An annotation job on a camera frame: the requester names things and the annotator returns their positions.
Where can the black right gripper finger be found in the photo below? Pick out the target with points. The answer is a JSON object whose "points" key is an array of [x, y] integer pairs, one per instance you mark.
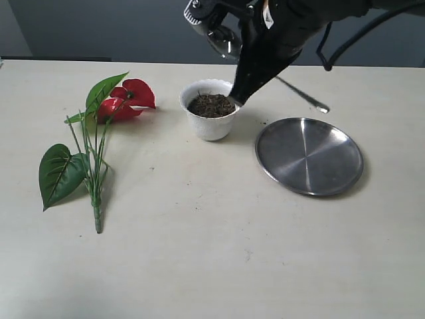
{"points": [[255, 66]]}

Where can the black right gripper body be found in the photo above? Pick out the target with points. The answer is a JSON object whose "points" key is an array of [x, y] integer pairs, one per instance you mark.
{"points": [[301, 20]]}

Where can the stainless steel spork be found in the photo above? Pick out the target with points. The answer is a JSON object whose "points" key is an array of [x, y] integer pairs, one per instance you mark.
{"points": [[228, 45]]}

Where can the dark brown potting soil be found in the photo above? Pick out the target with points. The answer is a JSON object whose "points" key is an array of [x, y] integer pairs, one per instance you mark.
{"points": [[211, 106]]}

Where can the white plastic flower pot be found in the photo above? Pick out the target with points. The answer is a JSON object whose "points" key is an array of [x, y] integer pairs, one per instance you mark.
{"points": [[208, 129]]}

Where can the artificial red anthurium plant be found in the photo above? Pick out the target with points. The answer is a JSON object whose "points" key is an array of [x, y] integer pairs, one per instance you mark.
{"points": [[113, 99]]}

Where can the round stainless steel plate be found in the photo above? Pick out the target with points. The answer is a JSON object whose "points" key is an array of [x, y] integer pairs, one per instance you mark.
{"points": [[309, 156]]}

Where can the black wrist camera on gripper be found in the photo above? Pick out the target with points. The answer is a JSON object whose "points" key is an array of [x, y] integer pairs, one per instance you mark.
{"points": [[206, 16]]}

